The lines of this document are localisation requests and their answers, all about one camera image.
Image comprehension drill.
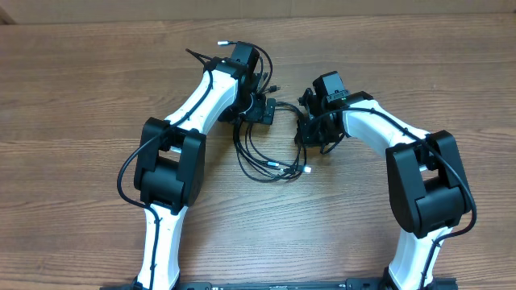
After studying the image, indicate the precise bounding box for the thick black USB-A cable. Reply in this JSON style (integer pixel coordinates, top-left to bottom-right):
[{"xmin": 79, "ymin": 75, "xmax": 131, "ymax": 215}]
[{"xmin": 231, "ymin": 100, "xmax": 314, "ymax": 184}]

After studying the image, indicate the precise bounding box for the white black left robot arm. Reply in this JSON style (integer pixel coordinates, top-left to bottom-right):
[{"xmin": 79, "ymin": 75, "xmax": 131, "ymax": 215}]
[{"xmin": 130, "ymin": 41, "xmax": 274, "ymax": 289}]

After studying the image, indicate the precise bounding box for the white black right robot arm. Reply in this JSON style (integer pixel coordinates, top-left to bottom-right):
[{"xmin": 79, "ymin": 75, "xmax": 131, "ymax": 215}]
[{"xmin": 296, "ymin": 72, "xmax": 477, "ymax": 289}]

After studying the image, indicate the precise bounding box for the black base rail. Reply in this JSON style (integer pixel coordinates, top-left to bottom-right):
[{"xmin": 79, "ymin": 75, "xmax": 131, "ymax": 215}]
[{"xmin": 99, "ymin": 278, "xmax": 459, "ymax": 290}]

